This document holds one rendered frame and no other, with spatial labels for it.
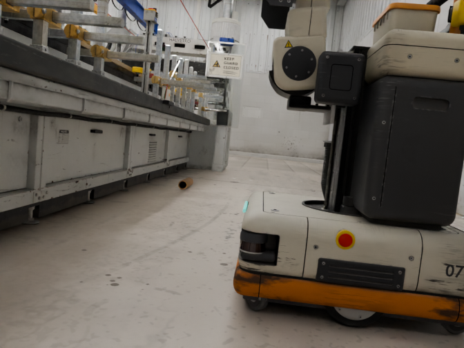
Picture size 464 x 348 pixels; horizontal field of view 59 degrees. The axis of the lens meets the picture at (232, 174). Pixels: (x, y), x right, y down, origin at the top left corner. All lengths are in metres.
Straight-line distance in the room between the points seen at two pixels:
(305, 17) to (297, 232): 0.65
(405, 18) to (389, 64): 0.24
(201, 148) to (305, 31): 4.62
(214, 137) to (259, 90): 6.38
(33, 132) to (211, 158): 4.06
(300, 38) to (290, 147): 10.72
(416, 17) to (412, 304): 0.82
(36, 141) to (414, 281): 1.58
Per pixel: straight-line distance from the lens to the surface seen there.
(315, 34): 1.34
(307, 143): 12.05
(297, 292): 1.16
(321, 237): 1.13
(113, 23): 1.53
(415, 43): 1.23
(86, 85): 1.83
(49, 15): 1.61
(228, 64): 5.74
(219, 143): 5.69
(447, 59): 1.25
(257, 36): 12.34
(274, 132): 11.98
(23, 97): 1.53
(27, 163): 2.02
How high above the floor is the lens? 0.48
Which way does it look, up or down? 5 degrees down
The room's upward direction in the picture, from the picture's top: 6 degrees clockwise
